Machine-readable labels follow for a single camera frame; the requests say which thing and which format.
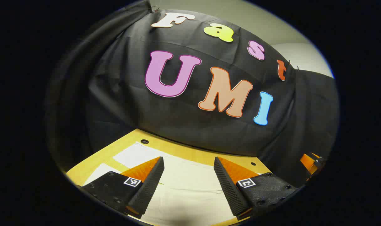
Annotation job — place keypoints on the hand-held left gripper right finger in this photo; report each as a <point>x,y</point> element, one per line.
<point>229,188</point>

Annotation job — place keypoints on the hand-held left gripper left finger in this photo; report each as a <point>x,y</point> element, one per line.
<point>148,185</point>

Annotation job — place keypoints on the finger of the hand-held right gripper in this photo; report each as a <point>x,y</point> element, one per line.
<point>308,161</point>

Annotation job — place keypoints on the white jeans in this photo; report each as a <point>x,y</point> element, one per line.
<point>190,179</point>

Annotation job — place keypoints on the black backdrop cloth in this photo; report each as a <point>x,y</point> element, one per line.
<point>184,125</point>

